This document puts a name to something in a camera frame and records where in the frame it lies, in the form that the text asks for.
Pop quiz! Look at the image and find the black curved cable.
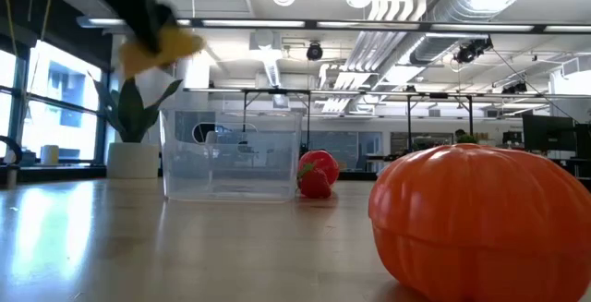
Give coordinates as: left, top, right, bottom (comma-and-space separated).
0, 134, 24, 165

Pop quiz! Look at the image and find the clear plastic tupperware container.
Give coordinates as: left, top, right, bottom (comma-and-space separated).
159, 107, 305, 203

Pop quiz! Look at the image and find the white cylindrical container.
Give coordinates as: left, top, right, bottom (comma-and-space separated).
40, 144, 61, 166

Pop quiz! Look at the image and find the silver ventilation duct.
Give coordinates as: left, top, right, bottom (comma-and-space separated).
410, 0, 539, 63

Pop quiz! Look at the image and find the red toy tomato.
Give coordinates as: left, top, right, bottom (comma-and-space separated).
297, 150, 341, 187

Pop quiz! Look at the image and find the black dome camera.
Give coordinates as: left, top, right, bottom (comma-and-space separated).
306, 42, 324, 62

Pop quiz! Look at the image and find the yellow toy banana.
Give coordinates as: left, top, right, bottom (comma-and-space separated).
118, 25, 207, 80

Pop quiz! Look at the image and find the black aluminium rig frame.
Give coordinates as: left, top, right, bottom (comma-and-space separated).
76, 15, 591, 35

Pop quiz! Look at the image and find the orange toy pumpkin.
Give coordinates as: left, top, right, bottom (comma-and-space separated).
368, 142, 591, 302

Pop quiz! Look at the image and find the black computer monitor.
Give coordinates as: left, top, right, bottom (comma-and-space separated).
574, 123, 591, 160
522, 114, 576, 153

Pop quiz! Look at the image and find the black camera on mount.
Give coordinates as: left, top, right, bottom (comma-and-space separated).
452, 35, 494, 66
501, 81, 528, 95

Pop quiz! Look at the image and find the red toy strawberry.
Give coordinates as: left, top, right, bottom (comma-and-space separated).
296, 163, 333, 200

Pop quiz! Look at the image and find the black background station frame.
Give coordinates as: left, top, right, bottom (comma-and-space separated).
242, 88, 313, 155
405, 91, 475, 151

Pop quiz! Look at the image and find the potted plant white pot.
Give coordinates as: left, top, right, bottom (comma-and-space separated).
88, 71, 184, 180

